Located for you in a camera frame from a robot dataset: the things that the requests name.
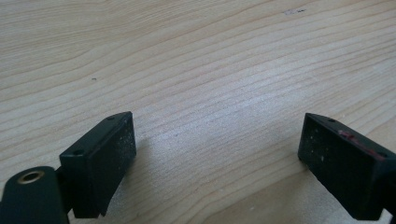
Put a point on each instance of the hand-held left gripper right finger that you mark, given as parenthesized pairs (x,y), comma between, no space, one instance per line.
(342,168)

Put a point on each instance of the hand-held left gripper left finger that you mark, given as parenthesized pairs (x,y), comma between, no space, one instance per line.
(99,161)

